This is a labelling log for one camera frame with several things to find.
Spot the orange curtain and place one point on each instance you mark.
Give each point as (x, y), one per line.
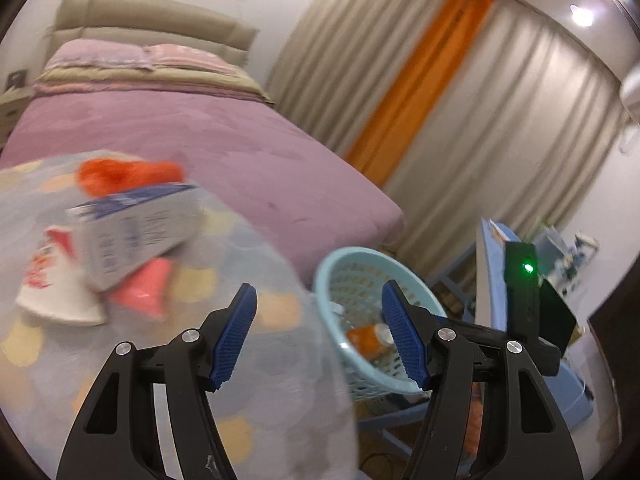
(425, 85)

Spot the white carton with blue print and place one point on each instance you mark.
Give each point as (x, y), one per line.
(135, 240)

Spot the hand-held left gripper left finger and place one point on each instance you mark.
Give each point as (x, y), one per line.
(232, 340)

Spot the small photo frame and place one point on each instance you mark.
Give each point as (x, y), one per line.
(15, 80)

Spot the orange plush toy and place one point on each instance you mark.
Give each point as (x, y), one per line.
(120, 175)

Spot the beige nightstand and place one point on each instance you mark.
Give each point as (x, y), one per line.
(12, 115)

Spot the ceiling spotlight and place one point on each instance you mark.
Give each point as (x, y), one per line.
(582, 15)

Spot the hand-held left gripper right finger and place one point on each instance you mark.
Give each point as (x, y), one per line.
(405, 340)

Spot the folded beige quilt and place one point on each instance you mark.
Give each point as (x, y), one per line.
(150, 81)

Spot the small white box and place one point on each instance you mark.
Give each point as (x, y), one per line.
(336, 308)

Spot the cluttered desk items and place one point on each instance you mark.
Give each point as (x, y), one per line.
(565, 255)

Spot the white paper cup red print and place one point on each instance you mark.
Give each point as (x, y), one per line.
(55, 295)

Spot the beige curtain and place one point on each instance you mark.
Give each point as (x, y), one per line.
(525, 110)
(340, 35)

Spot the orange and white bottle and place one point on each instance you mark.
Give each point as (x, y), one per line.
(367, 337)

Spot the purple pillow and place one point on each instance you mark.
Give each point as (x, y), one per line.
(95, 52)

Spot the bed with purple cover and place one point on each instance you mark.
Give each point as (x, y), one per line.
(200, 130)

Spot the light blue desk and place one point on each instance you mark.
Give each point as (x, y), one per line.
(487, 280)

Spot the beige padded headboard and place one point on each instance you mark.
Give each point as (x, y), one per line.
(150, 15)

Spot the pink pillow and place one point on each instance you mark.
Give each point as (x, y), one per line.
(185, 55)

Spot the light blue plastic basket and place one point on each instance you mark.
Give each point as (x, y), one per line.
(345, 260)

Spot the pink bottle with white cap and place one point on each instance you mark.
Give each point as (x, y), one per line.
(145, 285)

